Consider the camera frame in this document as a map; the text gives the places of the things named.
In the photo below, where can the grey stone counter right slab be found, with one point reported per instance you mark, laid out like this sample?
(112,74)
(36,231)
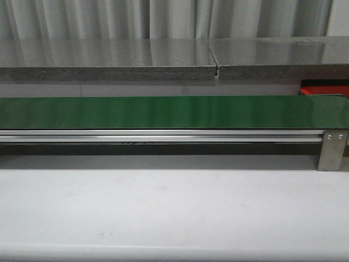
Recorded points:
(296,58)

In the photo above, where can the grey stone counter slab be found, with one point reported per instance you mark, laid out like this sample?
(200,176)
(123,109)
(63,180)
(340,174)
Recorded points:
(296,58)
(106,60)

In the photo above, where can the green conveyor belt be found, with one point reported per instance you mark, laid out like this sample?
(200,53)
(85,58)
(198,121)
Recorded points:
(191,112)

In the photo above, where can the red plastic tray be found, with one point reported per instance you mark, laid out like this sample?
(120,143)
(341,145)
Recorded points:
(325,90)

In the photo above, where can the grey stone counter left slab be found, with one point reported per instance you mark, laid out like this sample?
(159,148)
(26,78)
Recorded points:
(106,60)

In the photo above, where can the grey pleated curtain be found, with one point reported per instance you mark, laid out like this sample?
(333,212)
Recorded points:
(163,19)

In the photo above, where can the steel conveyor support bracket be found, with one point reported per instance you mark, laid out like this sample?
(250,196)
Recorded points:
(332,150)

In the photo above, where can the aluminium conveyor frame rail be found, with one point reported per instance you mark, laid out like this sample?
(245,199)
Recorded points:
(161,135)

